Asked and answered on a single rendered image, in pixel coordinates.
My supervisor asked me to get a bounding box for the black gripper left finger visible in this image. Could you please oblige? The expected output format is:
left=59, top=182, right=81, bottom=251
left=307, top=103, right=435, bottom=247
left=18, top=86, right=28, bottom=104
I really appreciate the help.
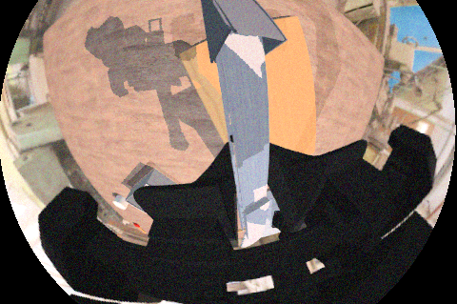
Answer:
left=133, top=143, right=239, bottom=248

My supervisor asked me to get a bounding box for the orange flat board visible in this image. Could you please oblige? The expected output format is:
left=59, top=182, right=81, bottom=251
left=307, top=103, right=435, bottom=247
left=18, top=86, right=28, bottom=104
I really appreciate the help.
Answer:
left=179, top=15, right=316, bottom=154

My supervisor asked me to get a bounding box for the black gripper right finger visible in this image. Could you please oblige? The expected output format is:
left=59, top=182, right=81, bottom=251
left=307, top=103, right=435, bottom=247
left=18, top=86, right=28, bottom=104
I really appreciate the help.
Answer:
left=267, top=139, right=368, bottom=233

